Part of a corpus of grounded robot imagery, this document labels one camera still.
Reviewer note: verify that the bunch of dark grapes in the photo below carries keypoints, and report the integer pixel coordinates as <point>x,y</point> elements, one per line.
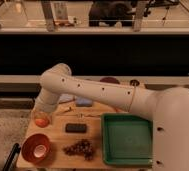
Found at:
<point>81,148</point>

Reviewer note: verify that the yellow apple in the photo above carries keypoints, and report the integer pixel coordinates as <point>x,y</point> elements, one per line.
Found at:
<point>42,122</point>

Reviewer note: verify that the wooden table board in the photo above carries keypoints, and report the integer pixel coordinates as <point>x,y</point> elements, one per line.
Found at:
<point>56,158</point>

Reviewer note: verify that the black rectangular block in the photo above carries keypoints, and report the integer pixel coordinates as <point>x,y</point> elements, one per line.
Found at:
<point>75,128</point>

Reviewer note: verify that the black bar at table edge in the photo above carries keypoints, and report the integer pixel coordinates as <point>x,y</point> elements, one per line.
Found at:
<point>15,150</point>

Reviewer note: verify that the beige wooden brush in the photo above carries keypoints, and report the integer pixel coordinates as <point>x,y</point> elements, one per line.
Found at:
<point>63,110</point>

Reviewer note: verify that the purple bowl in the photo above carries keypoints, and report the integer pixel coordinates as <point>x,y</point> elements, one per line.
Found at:
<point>110,80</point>

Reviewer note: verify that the grey-blue cloth piece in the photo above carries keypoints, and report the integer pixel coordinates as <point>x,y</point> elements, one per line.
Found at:
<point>64,98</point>

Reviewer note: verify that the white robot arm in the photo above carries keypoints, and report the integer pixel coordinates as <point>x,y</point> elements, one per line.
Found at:
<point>167,109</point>

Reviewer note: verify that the small dark metal tin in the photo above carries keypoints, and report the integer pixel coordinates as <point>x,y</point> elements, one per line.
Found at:
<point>134,82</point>

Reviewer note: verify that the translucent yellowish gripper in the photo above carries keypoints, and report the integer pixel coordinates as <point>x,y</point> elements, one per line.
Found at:
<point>40,114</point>

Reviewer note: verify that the blue sponge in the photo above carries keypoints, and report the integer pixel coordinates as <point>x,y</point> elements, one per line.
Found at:
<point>83,102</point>

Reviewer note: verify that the red bowl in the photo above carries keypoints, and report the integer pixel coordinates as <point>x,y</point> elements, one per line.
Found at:
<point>35,148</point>

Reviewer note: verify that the green plastic tray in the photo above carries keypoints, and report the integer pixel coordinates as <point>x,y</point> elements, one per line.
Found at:
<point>126,140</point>

